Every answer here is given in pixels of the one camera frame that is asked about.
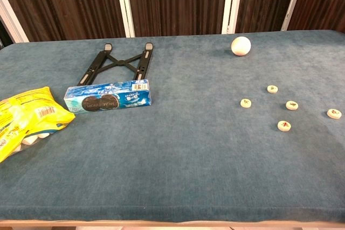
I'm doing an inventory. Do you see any round chess piece red character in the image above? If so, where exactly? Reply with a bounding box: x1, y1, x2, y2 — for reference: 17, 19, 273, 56
327, 108, 342, 120
277, 120, 292, 131

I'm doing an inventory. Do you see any blue table cloth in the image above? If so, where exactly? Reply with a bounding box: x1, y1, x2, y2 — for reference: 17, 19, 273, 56
0, 29, 345, 221

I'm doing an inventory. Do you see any black folding laptop stand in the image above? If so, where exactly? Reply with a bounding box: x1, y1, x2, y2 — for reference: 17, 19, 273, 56
77, 42, 154, 87

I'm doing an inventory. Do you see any blue cookie box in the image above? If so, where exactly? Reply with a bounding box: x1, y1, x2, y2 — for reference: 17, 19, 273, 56
63, 79, 152, 114

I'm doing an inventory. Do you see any pale wooden ball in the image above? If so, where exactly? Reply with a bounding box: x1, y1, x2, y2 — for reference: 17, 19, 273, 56
231, 36, 252, 57

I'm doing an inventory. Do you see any yellow snack bag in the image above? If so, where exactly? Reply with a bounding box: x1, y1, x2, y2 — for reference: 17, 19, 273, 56
0, 86, 76, 163

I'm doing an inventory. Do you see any white partition frame post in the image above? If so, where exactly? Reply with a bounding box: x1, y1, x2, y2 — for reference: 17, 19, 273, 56
0, 0, 30, 44
114, 0, 136, 38
281, 0, 308, 31
221, 0, 245, 34

